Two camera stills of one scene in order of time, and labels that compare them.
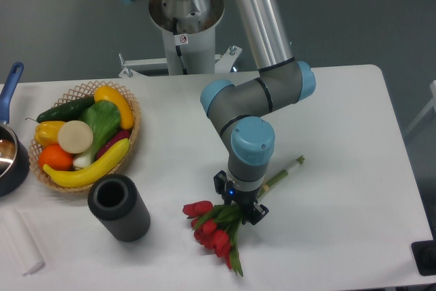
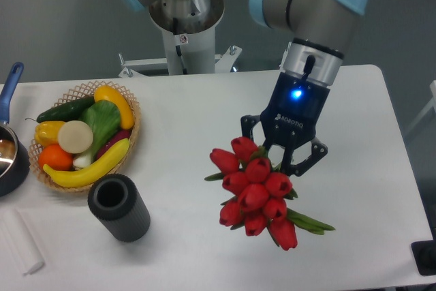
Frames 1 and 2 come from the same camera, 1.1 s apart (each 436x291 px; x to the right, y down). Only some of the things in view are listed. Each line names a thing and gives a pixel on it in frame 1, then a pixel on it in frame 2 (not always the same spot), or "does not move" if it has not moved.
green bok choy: (104, 117) does not move
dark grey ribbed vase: (114, 201) does not move
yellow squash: (108, 93) does not move
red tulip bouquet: (215, 226) → (257, 195)
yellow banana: (67, 178) does not move
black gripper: (248, 210) → (293, 115)
